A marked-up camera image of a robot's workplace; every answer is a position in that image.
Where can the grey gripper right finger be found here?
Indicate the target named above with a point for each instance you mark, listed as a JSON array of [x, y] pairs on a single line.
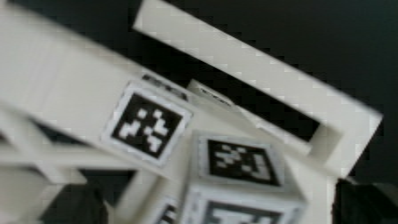
[[364, 203]]

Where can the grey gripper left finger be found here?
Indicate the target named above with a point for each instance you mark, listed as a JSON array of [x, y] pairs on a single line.
[[77, 207]]

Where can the white tagged cube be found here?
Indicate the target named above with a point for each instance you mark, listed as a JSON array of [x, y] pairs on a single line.
[[240, 186]]

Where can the white chair back frame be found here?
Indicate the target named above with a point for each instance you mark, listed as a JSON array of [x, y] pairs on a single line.
[[68, 82]]

